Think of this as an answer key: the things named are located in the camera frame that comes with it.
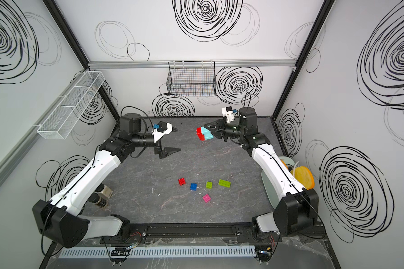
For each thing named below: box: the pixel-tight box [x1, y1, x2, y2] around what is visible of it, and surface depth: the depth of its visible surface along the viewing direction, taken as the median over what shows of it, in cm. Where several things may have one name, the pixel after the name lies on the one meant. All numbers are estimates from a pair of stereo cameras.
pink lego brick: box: [202, 193, 212, 203], surface depth 84 cm
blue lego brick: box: [189, 182, 199, 192], surface depth 89 cm
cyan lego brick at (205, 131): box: [200, 126, 211, 135], surface depth 71 cm
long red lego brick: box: [196, 126, 206, 141], surface depth 71 cm
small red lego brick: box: [177, 177, 186, 187], surface depth 91 cm
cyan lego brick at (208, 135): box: [203, 132, 214, 141], surface depth 74 cm
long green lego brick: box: [218, 178, 232, 188], surface depth 91 cm
